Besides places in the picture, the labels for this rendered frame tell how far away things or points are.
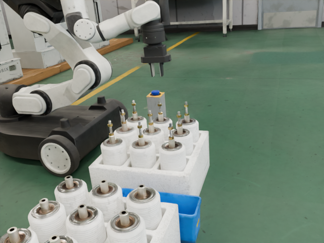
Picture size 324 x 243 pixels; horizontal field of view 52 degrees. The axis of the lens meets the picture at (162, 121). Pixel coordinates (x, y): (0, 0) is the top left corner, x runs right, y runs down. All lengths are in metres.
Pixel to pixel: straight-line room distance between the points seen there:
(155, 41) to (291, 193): 0.79
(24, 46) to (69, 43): 2.35
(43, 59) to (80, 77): 2.27
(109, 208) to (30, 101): 0.99
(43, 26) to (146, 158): 0.81
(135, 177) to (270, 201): 0.52
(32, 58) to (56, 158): 2.42
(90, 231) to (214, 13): 5.65
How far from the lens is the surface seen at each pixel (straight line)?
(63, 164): 1.60
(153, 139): 1.29
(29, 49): 3.92
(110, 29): 1.31
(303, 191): 1.44
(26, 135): 1.75
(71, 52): 1.63
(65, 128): 1.61
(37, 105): 1.80
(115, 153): 1.25
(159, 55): 1.32
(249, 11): 6.18
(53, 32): 1.64
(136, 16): 1.28
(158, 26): 1.30
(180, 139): 1.26
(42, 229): 0.95
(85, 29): 1.30
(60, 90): 1.73
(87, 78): 1.57
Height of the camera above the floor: 0.78
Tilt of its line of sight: 22 degrees down
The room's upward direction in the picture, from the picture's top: 5 degrees counter-clockwise
